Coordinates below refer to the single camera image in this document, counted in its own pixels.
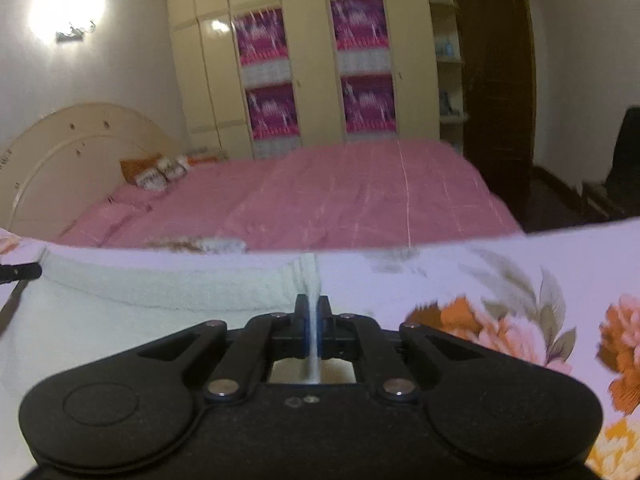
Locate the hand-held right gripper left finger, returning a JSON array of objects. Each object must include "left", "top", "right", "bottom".
[{"left": 135, "top": 293, "right": 310, "bottom": 404}]

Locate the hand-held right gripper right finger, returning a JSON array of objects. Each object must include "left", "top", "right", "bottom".
[{"left": 317, "top": 295, "right": 484, "bottom": 404}]

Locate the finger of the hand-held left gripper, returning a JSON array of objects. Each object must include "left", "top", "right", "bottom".
[{"left": 0, "top": 261, "right": 44, "bottom": 285}]

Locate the pale knit sweater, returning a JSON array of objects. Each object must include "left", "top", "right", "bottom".
[{"left": 0, "top": 248, "right": 326, "bottom": 480}]

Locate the cream curved headboard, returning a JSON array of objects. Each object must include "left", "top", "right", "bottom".
[{"left": 0, "top": 102, "right": 184, "bottom": 241}]

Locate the pink bed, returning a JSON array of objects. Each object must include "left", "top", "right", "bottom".
[{"left": 56, "top": 138, "right": 527, "bottom": 252}]

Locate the orange pillow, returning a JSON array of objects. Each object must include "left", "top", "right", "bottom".
[{"left": 119, "top": 153, "right": 166, "bottom": 187}]

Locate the patterned brown white cushion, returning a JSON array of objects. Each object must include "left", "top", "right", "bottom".
[{"left": 135, "top": 157, "right": 189, "bottom": 194}]

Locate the floral lilac bed sheet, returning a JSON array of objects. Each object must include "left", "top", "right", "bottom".
[{"left": 0, "top": 216, "right": 640, "bottom": 480}]

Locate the cream corner shelf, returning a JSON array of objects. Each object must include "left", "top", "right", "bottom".
[{"left": 426, "top": 0, "right": 470, "bottom": 155}]

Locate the dark wooden door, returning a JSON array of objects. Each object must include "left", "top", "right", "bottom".
[{"left": 449, "top": 0, "right": 539, "bottom": 234}]

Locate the cream wardrobe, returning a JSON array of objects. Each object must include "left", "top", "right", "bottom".
[{"left": 164, "top": 0, "right": 442, "bottom": 162}]

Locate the black chair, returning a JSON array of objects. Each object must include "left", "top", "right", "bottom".
[{"left": 581, "top": 104, "right": 640, "bottom": 222}]

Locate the pink wall poster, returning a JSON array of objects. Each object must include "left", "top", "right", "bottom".
[
  {"left": 341, "top": 74, "right": 398, "bottom": 135},
  {"left": 244, "top": 82, "right": 301, "bottom": 142},
  {"left": 329, "top": 0, "right": 391, "bottom": 74},
  {"left": 233, "top": 8, "right": 291, "bottom": 81}
]

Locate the wall lamp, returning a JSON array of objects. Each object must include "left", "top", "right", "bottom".
[{"left": 55, "top": 19, "right": 97, "bottom": 44}]

